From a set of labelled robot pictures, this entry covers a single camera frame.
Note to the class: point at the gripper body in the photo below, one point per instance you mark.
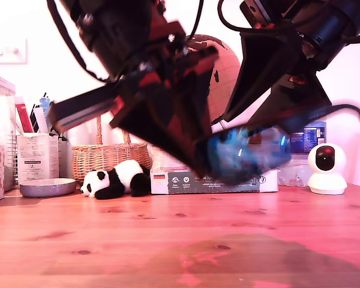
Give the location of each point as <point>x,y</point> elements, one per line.
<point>327,39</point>
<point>126,48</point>

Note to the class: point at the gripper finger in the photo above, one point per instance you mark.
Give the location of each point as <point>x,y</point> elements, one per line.
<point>195,102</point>
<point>300,102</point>
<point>156,120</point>
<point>264,66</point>

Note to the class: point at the black sunglasses blue mirrored lenses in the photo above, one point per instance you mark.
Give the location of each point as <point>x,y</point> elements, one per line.
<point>243,153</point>

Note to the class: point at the cork globe on metal stand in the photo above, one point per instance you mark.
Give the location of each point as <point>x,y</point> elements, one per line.
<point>225,84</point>

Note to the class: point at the large clear water bottle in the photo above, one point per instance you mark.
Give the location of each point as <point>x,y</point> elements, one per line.
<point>309,138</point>

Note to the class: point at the printed cardboard can tray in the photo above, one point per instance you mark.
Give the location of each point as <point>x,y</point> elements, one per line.
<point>180,183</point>

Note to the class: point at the panda plush toy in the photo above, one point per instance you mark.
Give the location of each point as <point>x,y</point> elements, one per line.
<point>123,180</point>

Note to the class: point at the red flat box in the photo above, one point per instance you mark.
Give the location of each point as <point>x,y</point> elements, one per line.
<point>24,120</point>

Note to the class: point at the white cardboard pen box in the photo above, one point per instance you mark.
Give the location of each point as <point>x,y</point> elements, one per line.
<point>36,156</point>

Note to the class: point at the shallow grey bowl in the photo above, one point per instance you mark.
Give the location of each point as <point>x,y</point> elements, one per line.
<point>48,189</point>

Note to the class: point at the clear plastic lidded container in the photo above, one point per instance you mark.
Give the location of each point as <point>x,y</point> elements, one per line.
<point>0,114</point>

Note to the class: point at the small white round camera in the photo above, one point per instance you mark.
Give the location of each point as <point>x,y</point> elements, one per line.
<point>327,183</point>

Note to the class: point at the white wall switch plate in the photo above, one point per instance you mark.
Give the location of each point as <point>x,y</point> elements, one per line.
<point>6,52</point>

